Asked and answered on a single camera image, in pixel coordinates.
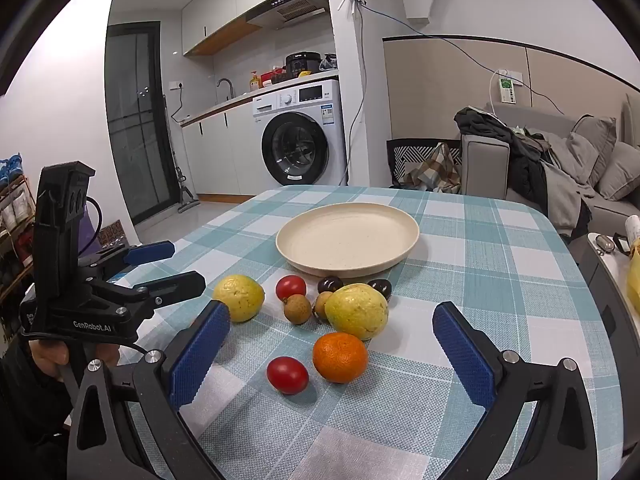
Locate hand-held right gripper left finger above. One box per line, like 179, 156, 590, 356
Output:
65, 300, 232, 480

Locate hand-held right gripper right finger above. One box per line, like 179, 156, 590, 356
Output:
432, 301, 598, 480

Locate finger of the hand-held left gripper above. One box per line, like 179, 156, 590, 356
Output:
77, 240, 176, 281
107, 270, 207, 318

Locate yellow guava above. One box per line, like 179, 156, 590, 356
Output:
213, 275, 265, 323
325, 283, 390, 341

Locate red tomato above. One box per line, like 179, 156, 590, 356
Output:
275, 275, 307, 302
266, 356, 310, 395

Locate orange mandarin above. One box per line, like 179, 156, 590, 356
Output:
313, 332, 369, 384

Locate brown longan with stem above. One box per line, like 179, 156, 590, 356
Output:
313, 291, 335, 323

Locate cream round plate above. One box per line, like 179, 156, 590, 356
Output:
276, 203, 419, 277

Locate person's left forearm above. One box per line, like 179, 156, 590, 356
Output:
0, 340, 76, 480

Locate person's left hand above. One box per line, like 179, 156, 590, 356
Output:
27, 337, 121, 377

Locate patterned box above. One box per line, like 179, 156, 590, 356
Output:
97, 220, 126, 248

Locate wooden storage shelf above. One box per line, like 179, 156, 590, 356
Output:
0, 152, 41, 311

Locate grey stick vacuum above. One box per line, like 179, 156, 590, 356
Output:
161, 95, 201, 213

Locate teal checked tablecloth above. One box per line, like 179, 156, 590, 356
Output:
65, 186, 628, 480

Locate white base cabinets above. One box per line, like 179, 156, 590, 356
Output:
181, 105, 261, 198

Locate dark glass door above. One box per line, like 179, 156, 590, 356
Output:
105, 21, 180, 226

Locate white side table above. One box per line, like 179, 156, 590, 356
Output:
570, 230, 640, 411

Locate yellow bag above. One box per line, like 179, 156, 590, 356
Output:
625, 240, 640, 311

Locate plaid cloth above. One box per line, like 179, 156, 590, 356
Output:
402, 142, 462, 194

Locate white washing machine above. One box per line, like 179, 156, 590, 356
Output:
250, 79, 348, 188

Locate grey sofa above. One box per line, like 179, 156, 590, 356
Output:
460, 95, 640, 241

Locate grey garment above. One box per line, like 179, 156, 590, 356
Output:
520, 130, 601, 238

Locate dark clothes pile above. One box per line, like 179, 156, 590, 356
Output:
454, 107, 548, 211

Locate black patterned chair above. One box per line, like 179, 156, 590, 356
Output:
386, 138, 463, 191

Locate black rice cooker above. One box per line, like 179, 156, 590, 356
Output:
285, 51, 321, 80

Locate grey cushion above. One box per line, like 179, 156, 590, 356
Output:
597, 141, 640, 202
570, 116, 617, 186

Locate black range hood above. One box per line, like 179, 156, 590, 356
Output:
246, 0, 331, 31

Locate black hanging cable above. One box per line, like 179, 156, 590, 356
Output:
342, 5, 366, 187

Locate white wall cabinets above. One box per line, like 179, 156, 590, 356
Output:
181, 0, 281, 56

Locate white cable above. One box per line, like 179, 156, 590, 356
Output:
487, 69, 503, 117

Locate green white wall device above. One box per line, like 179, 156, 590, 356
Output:
495, 67, 523, 107

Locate blue cable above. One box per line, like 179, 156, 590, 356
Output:
360, 4, 568, 113

